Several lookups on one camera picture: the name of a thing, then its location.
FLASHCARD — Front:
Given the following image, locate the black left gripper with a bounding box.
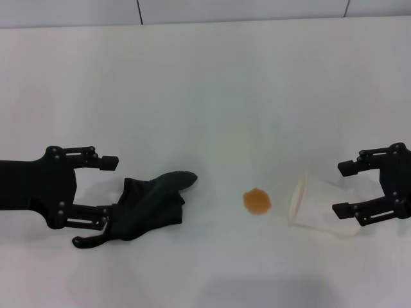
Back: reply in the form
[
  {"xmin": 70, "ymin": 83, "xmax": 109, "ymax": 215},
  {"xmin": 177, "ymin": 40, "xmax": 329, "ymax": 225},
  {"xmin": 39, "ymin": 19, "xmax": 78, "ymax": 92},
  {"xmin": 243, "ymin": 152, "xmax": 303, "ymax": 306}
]
[{"xmin": 0, "ymin": 145, "xmax": 119, "ymax": 230}]

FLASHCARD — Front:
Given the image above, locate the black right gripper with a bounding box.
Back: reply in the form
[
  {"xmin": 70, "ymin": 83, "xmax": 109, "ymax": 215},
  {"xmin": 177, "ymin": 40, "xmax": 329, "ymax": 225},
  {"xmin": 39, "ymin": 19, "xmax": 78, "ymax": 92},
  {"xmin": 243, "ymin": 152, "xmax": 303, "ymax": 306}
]
[{"xmin": 332, "ymin": 142, "xmax": 411, "ymax": 227}]

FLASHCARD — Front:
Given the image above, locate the white paper cup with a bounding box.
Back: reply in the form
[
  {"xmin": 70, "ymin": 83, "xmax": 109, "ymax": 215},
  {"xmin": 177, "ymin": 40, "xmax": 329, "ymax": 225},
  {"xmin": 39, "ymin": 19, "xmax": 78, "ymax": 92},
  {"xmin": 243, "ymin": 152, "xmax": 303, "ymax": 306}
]
[{"xmin": 288, "ymin": 173, "xmax": 363, "ymax": 238}]

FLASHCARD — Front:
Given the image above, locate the dark blue rag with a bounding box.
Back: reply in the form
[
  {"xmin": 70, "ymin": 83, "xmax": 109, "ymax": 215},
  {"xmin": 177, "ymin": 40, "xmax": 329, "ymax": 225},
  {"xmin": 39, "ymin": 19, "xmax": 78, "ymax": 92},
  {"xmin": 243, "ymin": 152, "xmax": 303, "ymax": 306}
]
[{"xmin": 72, "ymin": 170, "xmax": 198, "ymax": 250}]

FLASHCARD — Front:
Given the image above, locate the orange-brown liquid stain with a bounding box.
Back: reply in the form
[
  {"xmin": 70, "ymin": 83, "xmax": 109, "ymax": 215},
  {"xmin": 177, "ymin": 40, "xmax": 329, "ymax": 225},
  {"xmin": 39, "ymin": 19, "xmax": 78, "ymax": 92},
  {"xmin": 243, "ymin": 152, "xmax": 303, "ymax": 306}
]
[{"xmin": 243, "ymin": 187, "xmax": 273, "ymax": 216}]

